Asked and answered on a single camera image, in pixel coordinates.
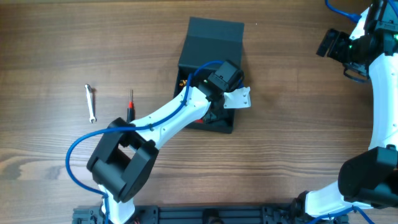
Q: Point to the small silver wrench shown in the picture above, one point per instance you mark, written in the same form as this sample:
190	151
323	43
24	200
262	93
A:
90	101

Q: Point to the black storage box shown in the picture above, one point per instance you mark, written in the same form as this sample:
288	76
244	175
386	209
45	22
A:
210	40

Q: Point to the black red handled screwdriver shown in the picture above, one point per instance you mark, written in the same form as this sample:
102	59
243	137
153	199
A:
130	109

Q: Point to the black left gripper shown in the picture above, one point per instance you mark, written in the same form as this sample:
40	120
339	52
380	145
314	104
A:
212	115

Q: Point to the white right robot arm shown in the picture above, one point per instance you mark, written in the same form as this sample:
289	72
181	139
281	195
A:
369	55

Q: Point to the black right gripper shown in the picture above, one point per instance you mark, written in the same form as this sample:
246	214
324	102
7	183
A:
337	45

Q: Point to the orange black multicolour tool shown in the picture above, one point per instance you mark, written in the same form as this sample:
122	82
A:
182	83

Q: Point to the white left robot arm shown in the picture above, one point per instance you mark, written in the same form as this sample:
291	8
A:
125	155

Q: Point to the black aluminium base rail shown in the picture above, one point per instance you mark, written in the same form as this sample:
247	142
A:
265	214

